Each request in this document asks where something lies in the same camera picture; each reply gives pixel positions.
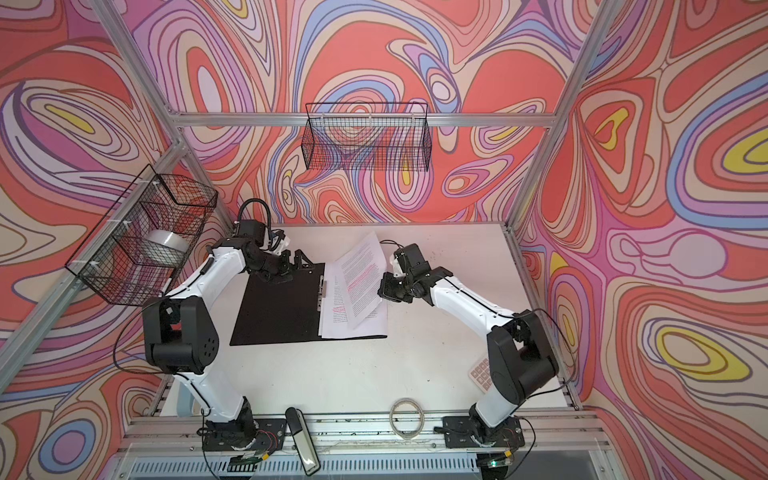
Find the white pink calculator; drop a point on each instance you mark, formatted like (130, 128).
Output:
(480, 374)

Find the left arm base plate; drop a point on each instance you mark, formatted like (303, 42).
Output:
(265, 435)

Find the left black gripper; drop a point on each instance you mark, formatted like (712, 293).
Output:
(287, 268)

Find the printed paper sheet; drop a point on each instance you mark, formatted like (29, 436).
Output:
(333, 319)
(360, 271)

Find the silver tape roll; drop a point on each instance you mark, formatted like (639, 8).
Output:
(164, 241)

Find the white black lever arch folder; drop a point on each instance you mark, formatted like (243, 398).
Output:
(282, 313)

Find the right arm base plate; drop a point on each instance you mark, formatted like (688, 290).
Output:
(469, 432)

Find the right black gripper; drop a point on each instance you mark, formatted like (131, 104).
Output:
(385, 290)

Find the black handheld scanner device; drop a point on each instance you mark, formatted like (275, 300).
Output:
(303, 442)

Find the light blue stapler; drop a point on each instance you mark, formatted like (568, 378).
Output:
(185, 400)

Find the black wire basket wall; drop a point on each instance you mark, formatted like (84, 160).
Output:
(140, 246)
(367, 136)

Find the black wire basket left wall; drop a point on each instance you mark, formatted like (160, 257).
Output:
(140, 246)

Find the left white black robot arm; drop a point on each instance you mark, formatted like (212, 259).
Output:
(180, 337)

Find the printed paper sheet top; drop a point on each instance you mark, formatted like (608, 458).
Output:
(333, 319)

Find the black wire basket back wall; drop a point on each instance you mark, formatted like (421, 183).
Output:
(367, 136)

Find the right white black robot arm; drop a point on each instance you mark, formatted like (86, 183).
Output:
(520, 354)

